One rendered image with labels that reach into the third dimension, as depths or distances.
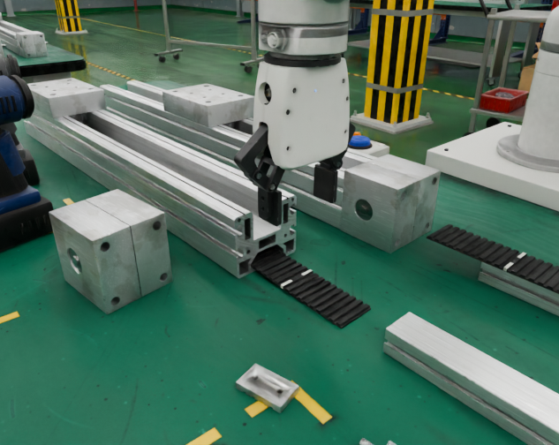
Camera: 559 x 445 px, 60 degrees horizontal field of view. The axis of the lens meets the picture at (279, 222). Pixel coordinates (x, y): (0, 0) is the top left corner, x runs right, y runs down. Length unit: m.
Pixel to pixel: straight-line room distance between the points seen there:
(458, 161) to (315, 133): 0.50
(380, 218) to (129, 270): 0.33
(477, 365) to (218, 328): 0.26
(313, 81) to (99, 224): 0.27
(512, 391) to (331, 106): 0.30
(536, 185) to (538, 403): 0.49
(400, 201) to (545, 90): 0.40
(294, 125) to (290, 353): 0.22
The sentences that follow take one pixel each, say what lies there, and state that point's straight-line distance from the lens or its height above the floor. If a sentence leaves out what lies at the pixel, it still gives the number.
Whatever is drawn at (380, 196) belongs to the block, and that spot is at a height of 0.86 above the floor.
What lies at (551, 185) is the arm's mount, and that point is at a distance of 0.89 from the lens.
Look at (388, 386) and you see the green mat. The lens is 0.48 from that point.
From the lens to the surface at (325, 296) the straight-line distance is 0.57.
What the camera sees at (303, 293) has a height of 0.79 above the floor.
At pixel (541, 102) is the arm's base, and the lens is 0.97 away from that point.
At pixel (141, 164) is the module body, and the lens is 0.75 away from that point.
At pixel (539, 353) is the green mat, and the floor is 0.78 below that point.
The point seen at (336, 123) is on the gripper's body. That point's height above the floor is 0.98.
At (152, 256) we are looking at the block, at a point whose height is 0.83.
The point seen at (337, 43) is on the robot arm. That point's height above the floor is 1.06.
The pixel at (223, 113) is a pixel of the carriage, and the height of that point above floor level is 0.88.
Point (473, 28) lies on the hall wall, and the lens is 9.32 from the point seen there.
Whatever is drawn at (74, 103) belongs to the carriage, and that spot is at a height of 0.89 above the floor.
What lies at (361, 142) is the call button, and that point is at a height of 0.85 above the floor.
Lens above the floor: 1.12
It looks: 28 degrees down
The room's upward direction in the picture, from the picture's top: straight up
